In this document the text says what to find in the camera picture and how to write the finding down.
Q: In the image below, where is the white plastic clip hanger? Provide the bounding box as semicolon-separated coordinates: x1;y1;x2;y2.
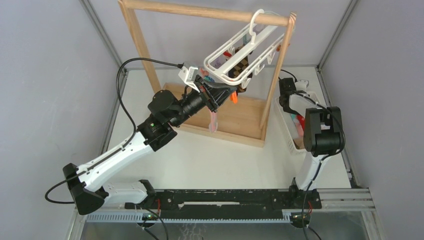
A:
203;9;295;88

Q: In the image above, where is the white perforated plastic basket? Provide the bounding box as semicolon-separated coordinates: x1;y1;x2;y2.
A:
272;92;327;156

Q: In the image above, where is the pink sock with green patch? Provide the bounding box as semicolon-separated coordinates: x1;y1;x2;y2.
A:
208;111;218;133

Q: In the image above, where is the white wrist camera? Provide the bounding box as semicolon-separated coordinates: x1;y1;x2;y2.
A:
294;79;310;92
178;63;200;93

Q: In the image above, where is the wooden hanger rack stand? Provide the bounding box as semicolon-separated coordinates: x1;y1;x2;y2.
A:
119;0;297;148

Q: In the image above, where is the red snowflake sock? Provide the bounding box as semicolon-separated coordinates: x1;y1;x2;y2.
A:
296;114;305;129

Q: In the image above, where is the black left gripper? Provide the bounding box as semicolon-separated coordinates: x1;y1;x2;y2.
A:
169;75;236;129

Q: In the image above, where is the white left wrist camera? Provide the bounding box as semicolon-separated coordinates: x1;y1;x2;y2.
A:
178;63;200;93

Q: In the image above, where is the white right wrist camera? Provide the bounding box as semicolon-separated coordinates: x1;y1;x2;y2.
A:
294;79;310;92

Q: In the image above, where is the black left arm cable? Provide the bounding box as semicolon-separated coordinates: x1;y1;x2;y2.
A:
116;57;184;147

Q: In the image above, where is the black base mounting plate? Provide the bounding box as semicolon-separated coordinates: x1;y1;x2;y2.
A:
124;189;323;221

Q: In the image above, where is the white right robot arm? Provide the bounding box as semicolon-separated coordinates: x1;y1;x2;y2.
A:
277;78;346;208

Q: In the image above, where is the orange hanger clip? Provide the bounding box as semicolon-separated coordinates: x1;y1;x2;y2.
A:
230;91;238;104

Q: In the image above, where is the brown argyle sock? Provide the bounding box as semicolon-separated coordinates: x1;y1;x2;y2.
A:
228;56;249;95

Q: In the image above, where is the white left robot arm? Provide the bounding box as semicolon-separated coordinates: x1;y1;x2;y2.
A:
62;75;237;215

